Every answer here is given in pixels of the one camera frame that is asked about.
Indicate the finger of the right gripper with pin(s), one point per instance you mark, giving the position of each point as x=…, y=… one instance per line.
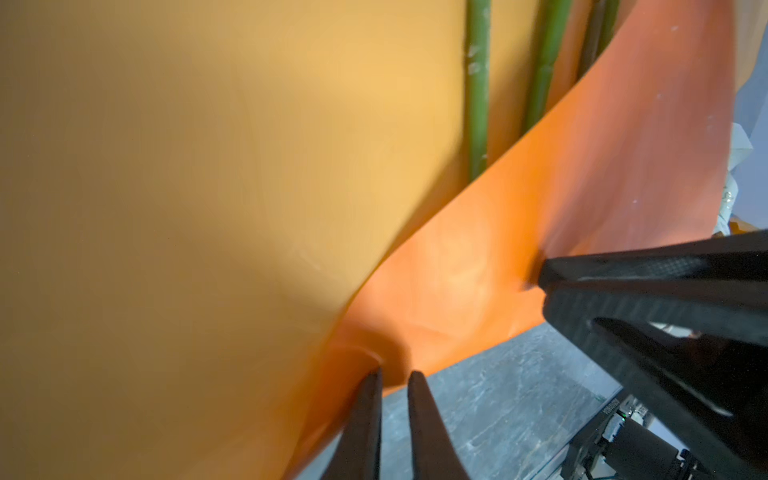
x=693, y=351
x=736, y=257

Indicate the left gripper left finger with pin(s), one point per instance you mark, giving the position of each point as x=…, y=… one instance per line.
x=357, y=455

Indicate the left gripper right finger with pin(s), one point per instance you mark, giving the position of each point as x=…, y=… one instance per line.
x=433, y=454

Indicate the orange wrapping paper sheet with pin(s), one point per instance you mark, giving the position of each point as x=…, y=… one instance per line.
x=218, y=216

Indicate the pale white fake rose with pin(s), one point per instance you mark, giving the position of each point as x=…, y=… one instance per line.
x=552, y=31

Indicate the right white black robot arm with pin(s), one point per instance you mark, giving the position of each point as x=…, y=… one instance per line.
x=648, y=450

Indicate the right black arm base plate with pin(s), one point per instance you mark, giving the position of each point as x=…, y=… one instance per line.
x=588, y=447

